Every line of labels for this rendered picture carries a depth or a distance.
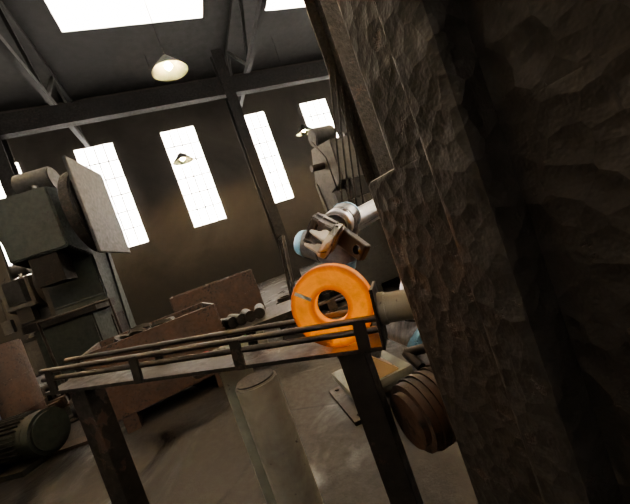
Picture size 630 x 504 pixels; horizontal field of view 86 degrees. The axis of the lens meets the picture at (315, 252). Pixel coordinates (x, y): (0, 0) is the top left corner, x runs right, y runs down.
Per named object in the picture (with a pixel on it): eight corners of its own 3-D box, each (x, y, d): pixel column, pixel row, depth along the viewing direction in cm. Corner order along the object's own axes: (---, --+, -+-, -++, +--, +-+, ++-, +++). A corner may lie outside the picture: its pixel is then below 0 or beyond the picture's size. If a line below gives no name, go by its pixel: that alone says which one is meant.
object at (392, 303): (436, 322, 56) (428, 287, 56) (382, 330, 59) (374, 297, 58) (433, 311, 62) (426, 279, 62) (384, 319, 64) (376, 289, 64)
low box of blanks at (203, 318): (225, 360, 334) (202, 298, 331) (242, 376, 268) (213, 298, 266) (122, 410, 293) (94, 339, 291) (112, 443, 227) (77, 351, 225)
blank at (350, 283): (357, 361, 62) (360, 353, 65) (385, 282, 59) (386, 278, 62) (280, 329, 65) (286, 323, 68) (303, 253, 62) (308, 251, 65)
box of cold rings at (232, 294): (258, 317, 512) (241, 270, 509) (271, 323, 435) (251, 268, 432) (189, 347, 474) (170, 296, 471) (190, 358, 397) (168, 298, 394)
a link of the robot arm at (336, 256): (334, 262, 118) (335, 227, 114) (362, 270, 111) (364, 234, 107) (316, 269, 112) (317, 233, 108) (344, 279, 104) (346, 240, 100)
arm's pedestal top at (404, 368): (333, 379, 184) (331, 373, 184) (384, 355, 192) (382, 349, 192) (354, 402, 153) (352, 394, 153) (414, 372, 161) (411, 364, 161)
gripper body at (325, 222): (300, 242, 86) (314, 230, 97) (331, 257, 85) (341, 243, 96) (311, 215, 83) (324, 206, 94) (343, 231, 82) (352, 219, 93)
